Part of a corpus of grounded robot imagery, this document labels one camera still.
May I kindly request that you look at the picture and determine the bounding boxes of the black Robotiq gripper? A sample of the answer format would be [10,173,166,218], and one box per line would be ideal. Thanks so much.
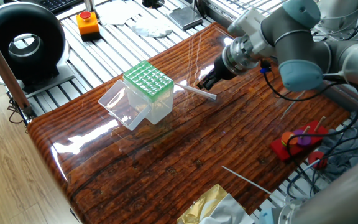
[197,55,238,91]

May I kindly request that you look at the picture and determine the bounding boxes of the clear plastic pipette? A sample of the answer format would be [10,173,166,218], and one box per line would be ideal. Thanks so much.
[173,82,218,101]

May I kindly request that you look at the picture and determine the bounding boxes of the silver cylindrical robot base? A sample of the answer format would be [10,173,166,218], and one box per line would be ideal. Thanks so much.
[317,0,358,32]

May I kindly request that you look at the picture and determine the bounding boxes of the clear pipette box green rack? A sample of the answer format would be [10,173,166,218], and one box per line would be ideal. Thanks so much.
[98,60,175,131]

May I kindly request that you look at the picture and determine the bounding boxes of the grey metal beam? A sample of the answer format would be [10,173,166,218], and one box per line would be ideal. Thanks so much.
[202,0,358,114]

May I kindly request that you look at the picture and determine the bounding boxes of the grey metal plate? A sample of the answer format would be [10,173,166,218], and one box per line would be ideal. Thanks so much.
[168,5,204,31]

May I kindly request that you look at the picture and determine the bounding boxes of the white crumpled cloth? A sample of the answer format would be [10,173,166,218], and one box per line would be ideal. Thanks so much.
[131,17,174,39]

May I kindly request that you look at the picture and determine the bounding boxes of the red wooden peg board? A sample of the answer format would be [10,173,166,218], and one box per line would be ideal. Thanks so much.
[270,115,329,162]

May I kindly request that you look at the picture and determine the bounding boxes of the white paper sheet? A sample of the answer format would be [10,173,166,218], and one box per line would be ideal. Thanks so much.
[96,0,144,26]

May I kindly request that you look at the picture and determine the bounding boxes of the gold tissue pack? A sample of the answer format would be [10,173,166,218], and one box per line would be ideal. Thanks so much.
[175,183,256,224]

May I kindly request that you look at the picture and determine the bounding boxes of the orange emergency stop button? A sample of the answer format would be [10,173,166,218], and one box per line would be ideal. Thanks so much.
[75,11,102,42]

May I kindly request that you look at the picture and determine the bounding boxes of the grey cloth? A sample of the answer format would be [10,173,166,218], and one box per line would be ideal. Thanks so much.
[317,114,358,184]

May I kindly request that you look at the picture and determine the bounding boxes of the black keyboard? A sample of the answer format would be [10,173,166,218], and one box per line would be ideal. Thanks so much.
[26,0,83,15]

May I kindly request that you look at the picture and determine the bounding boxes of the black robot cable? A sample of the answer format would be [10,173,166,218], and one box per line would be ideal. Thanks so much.
[259,58,358,197]

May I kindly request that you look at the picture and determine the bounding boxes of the orange toy ring stack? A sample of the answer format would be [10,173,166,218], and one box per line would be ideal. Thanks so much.
[280,131,298,149]

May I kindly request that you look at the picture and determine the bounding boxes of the purple toy ring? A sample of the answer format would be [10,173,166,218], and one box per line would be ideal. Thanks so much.
[292,129,313,147]

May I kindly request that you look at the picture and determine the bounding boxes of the red toy ring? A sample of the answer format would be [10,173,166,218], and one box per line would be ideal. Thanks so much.
[308,151,329,170]

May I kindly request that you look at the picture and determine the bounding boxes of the silver vertical post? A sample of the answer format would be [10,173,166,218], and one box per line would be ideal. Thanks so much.
[83,0,98,20]

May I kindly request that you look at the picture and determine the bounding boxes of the brown diagonal post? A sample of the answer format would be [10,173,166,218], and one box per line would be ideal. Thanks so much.
[0,18,34,119]

